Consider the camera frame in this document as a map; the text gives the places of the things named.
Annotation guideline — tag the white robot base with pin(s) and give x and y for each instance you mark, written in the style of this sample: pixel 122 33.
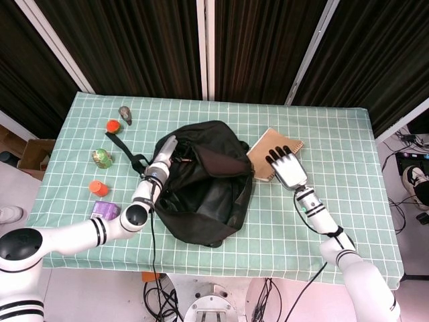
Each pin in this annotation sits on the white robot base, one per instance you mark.
pixel 209 302

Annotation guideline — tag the red and green ball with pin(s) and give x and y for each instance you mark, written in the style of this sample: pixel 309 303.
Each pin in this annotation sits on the red and green ball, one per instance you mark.
pixel 113 126

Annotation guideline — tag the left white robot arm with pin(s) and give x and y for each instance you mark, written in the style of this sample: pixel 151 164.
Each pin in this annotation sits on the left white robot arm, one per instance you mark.
pixel 83 231

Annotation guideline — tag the green checked tablecloth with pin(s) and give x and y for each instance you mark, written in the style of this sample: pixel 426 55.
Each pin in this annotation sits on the green checked tablecloth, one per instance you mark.
pixel 318 218

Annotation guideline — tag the small dark patterned toy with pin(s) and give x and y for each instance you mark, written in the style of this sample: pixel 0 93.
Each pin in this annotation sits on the small dark patterned toy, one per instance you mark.
pixel 125 114

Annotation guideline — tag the brown spiral notebook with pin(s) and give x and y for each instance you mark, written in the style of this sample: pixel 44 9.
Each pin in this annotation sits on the brown spiral notebook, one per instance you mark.
pixel 268 144

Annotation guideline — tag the purple cardboard box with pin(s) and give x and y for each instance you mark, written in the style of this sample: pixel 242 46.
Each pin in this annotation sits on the purple cardboard box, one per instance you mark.
pixel 105 209

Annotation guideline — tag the green patterned cup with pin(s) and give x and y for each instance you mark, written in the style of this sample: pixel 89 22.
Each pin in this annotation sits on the green patterned cup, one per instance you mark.
pixel 102 158

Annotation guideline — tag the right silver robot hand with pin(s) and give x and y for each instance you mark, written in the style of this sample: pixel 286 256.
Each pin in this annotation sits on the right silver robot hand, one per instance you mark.
pixel 290 169

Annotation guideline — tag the white frame post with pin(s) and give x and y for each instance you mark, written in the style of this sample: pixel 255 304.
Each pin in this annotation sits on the white frame post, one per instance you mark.
pixel 315 50
pixel 57 47
pixel 402 122
pixel 205 50

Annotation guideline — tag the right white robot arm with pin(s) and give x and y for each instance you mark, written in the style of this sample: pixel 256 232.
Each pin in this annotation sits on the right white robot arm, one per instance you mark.
pixel 352 268

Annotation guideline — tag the red plastic cup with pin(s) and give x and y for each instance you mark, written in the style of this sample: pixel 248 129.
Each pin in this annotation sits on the red plastic cup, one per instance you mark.
pixel 99 188

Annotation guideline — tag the black fabric backpack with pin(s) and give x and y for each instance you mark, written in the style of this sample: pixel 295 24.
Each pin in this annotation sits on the black fabric backpack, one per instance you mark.
pixel 214 198

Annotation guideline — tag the black and white sneaker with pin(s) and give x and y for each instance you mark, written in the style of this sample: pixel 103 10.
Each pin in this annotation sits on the black and white sneaker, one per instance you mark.
pixel 415 184

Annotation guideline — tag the brown cardboard box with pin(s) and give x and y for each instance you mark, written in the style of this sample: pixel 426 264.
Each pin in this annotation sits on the brown cardboard box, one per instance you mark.
pixel 35 154

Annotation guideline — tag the dark pleated curtain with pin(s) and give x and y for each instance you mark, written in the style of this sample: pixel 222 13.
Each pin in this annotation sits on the dark pleated curtain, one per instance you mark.
pixel 140 43

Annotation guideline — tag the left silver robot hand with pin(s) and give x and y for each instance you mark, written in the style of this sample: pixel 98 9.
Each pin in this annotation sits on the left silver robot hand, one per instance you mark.
pixel 166 151

